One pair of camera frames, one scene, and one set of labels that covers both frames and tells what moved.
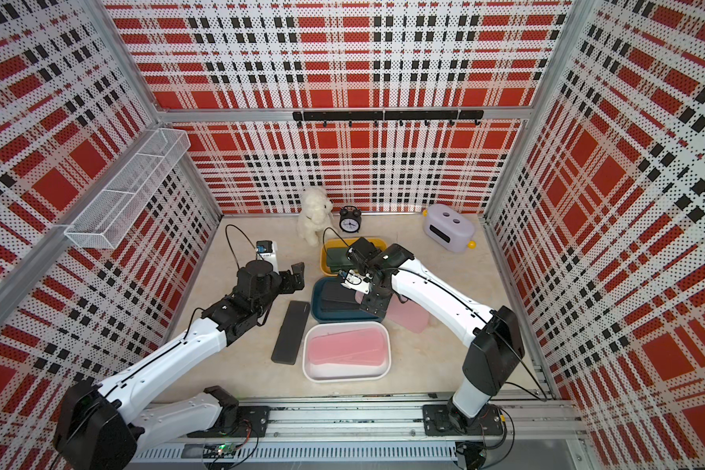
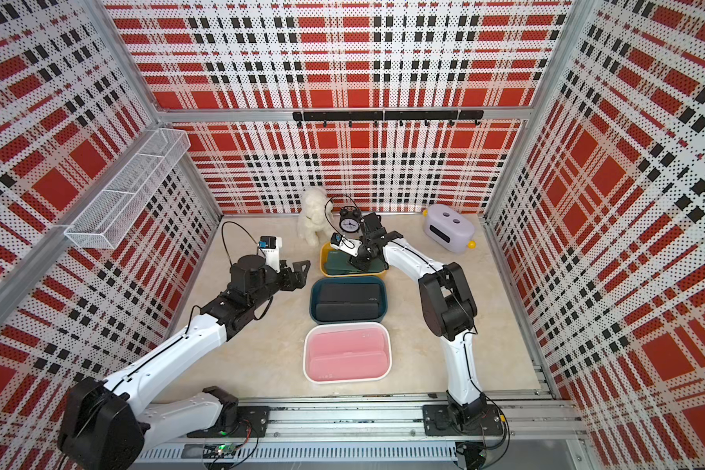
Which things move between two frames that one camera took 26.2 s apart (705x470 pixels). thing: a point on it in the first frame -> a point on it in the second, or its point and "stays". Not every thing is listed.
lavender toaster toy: x=448 y=228 stays
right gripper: x=373 y=305 -> x=360 y=263
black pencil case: x=336 y=297 stays
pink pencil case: x=359 y=346 -> x=352 y=366
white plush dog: x=316 y=208 stays
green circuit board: x=219 y=450 stays
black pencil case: x=289 y=343 -> x=347 y=311
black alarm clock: x=350 y=219 stays
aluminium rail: x=399 y=419 stays
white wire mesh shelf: x=105 y=221 stays
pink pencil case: x=406 y=314 -> x=329 y=341
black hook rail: x=389 y=115 stays
